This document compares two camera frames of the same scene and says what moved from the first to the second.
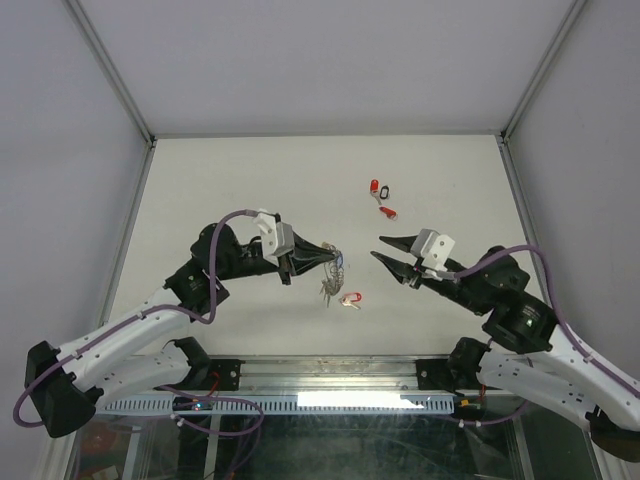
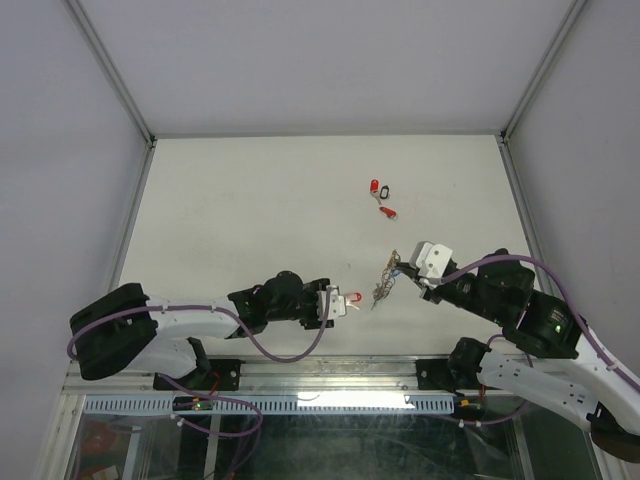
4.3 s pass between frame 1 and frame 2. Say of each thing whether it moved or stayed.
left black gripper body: moved
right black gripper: moved
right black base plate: stayed
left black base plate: stayed
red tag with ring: stayed
